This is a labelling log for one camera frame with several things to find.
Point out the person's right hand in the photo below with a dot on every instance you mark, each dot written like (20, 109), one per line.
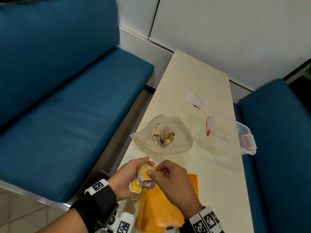
(175, 186)

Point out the person's left hand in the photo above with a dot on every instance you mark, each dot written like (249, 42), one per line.
(121, 181)

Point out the bunch of tea bags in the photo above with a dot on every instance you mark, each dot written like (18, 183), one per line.
(142, 177)

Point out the yellow tray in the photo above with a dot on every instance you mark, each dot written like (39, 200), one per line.
(158, 211)

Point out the clear plastic bag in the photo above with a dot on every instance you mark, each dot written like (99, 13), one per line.
(179, 140)

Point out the clear box with red latches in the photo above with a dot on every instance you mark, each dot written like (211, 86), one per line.
(226, 135)

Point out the person's right forearm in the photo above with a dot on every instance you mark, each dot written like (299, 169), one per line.
(188, 226)

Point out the person's left forearm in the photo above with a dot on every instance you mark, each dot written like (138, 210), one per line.
(94, 208)

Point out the white marker wristband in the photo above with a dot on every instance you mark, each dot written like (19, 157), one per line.
(97, 186)
(206, 220)

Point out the white paper patch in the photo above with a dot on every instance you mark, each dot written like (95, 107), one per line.
(196, 101)

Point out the blue sofa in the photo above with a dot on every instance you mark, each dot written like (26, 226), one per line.
(279, 155)
(68, 94)

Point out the black metal pole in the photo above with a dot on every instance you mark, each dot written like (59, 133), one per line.
(297, 69)

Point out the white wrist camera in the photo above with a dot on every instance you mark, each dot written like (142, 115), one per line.
(170, 230)
(124, 223)

